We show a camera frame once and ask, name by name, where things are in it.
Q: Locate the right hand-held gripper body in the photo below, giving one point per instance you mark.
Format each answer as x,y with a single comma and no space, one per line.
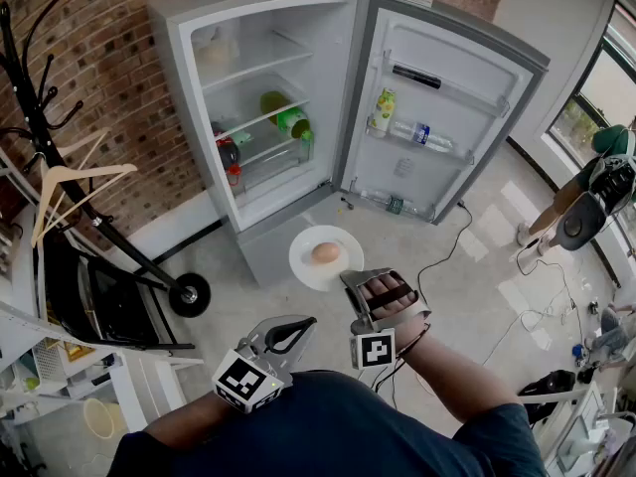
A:
375,350

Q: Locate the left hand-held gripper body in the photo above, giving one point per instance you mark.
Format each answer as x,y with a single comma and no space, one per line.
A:
243,380

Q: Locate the brown egg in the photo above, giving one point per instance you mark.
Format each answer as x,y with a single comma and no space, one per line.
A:
325,253

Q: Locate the white plate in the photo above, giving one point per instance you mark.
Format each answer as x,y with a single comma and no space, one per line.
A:
303,266

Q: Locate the silver refrigerator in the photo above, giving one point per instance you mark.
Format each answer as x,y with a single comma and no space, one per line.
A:
268,0

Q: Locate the person's left forearm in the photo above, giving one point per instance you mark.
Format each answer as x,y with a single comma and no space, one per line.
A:
189,418

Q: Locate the person's right forearm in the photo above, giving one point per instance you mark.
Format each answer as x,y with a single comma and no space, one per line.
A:
447,380

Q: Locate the person's right hand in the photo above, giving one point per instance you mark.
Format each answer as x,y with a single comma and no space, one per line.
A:
378,286

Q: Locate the clear bottle green label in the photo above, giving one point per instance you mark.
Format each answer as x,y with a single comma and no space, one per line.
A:
396,204

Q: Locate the person's dark blue shirt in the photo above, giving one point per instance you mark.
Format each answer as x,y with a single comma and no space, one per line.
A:
323,430

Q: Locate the black coat rack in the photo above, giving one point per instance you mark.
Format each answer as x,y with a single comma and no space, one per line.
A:
189,293

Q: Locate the beige bowl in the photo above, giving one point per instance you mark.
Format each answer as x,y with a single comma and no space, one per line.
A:
97,418

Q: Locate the clear bottle blue label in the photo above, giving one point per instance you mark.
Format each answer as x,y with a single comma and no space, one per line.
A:
422,133

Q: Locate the yellow green drink bottle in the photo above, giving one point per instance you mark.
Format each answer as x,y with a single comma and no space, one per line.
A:
383,110

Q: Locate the dark cola bottle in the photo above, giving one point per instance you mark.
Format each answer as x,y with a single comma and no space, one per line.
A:
228,154

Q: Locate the large green soda bottle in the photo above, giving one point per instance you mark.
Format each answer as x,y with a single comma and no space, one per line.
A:
285,114

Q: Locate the small light green bottle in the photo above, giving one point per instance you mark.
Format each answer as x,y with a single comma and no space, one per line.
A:
242,137

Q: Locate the black bag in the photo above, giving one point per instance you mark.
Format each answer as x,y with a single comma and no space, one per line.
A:
551,383

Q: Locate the small blue object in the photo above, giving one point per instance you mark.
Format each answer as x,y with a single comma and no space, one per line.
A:
576,351

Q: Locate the small green round object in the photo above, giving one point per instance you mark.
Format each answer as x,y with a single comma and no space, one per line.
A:
31,383

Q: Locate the black bar in door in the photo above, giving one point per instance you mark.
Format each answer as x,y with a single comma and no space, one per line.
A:
415,76

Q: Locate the white shelf unit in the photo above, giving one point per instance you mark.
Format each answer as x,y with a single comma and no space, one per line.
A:
20,316

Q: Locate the black round chair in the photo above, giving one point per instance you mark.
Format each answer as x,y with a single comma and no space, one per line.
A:
579,224

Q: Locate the grey cloth bundle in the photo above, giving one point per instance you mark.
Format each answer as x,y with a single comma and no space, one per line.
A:
611,338

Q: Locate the black swivel chair base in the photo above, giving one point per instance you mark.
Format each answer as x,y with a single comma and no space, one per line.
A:
12,457

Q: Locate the beige food bag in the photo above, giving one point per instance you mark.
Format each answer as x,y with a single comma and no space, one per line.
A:
216,55

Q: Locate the wooden clothes hanger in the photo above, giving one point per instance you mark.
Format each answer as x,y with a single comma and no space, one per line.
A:
87,142
54,174

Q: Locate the black-framed window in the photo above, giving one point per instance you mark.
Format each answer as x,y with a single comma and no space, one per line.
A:
603,47

